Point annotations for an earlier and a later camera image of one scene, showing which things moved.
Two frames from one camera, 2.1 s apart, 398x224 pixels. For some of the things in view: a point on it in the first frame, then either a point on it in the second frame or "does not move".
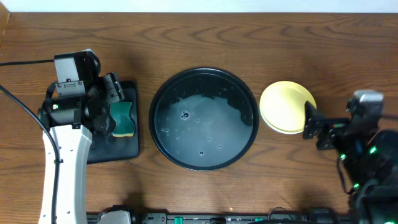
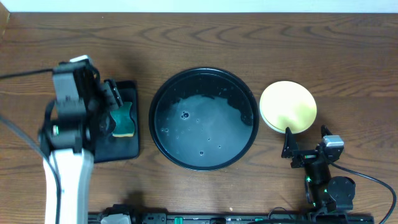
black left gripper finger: (104, 124) does not move
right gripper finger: (313, 122) to (290, 147)
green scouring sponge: (125, 125) does not move
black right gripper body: (337, 130) to (301, 157)
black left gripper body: (104, 116) does not move
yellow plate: (282, 106) does not move
